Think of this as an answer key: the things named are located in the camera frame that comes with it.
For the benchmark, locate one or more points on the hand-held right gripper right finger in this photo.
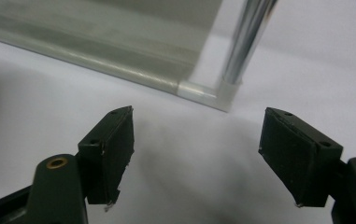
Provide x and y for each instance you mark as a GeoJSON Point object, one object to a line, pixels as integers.
{"type": "Point", "coordinates": [294, 158]}

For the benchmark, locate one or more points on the chrome metal rack pole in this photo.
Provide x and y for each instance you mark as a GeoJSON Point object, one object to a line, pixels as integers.
{"type": "Point", "coordinates": [247, 40]}

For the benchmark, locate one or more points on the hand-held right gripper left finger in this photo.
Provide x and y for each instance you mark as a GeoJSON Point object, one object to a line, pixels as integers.
{"type": "Point", "coordinates": [110, 155]}

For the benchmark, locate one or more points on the grey translucent rack tray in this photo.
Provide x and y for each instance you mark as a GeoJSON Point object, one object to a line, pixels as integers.
{"type": "Point", "coordinates": [110, 34]}

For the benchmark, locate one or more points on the white plastic rack corner joint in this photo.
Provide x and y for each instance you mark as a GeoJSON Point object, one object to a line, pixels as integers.
{"type": "Point", "coordinates": [210, 93]}

